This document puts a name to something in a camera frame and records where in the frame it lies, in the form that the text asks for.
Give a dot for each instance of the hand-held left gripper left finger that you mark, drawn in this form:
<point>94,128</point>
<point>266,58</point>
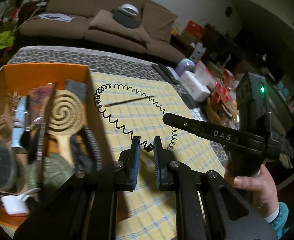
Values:
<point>136,160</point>

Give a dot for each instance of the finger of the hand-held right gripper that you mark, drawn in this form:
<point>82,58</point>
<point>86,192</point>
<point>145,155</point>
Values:
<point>207,131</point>

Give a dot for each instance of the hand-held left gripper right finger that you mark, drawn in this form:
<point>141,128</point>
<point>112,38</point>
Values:
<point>157,165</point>

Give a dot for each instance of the wooden spiral hairbrush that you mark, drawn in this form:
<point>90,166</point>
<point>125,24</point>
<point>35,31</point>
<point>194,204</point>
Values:
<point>65,110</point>

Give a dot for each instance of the white measuring cup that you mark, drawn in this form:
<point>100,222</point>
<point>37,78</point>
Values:
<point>13,203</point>

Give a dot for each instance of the orange cardboard box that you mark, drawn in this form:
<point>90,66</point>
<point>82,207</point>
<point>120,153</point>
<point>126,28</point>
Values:
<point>36,75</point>

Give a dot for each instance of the person's right forearm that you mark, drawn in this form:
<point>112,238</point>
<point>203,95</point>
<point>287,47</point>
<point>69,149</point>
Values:
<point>282,220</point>

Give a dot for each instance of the person's right hand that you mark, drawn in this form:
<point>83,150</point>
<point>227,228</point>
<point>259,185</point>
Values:
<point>257,190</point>

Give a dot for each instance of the pile of red snack packets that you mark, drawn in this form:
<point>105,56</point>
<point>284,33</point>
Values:
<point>222,97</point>

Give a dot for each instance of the yellow plaid tablecloth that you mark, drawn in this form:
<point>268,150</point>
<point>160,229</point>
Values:
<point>142,120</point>

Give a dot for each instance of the white box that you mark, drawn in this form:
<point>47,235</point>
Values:
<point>194,85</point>

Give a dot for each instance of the thin dark paintbrush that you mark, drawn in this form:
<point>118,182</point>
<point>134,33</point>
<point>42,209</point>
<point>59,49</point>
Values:
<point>129,101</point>

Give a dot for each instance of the purple round object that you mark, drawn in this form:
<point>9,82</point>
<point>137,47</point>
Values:
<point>185,65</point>

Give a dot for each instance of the black remote control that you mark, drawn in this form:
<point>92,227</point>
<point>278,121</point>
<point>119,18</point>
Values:
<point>165,73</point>

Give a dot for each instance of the green knit cloth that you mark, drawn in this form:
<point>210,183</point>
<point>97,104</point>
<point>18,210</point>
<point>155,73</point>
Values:
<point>56,163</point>

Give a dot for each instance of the red box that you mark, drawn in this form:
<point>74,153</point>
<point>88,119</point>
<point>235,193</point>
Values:
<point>194,28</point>

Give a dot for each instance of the dark grey case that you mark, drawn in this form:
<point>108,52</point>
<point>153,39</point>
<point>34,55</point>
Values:
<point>75,87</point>

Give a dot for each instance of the light blue tube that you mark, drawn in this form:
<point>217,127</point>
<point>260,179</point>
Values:
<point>19,125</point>

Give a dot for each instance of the brown pillow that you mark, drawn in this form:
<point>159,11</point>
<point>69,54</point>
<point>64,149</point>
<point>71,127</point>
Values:
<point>119,28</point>

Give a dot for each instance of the black round cushion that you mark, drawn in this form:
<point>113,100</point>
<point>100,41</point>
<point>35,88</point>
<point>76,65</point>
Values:
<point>126,21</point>

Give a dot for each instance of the grey round device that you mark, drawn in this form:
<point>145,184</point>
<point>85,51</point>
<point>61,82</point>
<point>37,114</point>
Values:
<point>128,9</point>

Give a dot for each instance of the papers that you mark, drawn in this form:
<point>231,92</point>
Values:
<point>53,17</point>

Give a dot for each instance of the brown sofa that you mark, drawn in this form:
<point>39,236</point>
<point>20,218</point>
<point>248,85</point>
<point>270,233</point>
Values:
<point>66,5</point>

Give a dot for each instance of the green bag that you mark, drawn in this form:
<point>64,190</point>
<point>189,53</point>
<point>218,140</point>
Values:
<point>2,40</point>

